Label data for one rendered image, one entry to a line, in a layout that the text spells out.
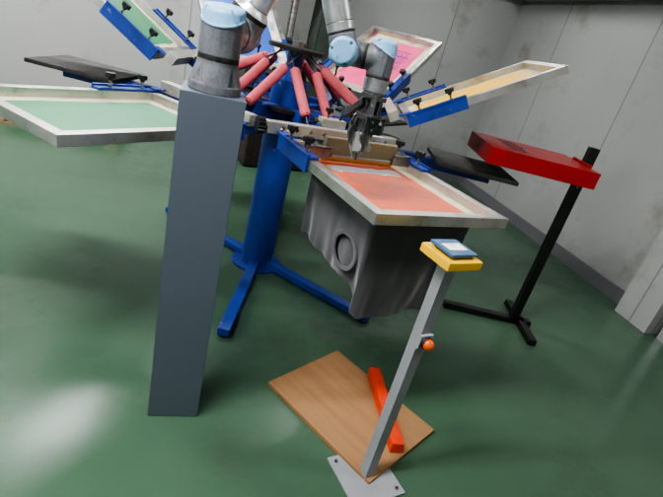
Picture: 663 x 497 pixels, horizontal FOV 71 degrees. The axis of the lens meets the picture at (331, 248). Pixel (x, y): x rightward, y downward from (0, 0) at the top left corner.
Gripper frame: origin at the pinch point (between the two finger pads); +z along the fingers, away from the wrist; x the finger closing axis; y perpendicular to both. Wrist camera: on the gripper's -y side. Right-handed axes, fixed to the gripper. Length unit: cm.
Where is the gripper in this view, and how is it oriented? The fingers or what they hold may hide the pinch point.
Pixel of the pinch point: (354, 155)
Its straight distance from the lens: 154.3
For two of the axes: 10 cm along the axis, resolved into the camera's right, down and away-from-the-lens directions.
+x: 8.6, 0.0, 5.0
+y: 4.5, 4.4, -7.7
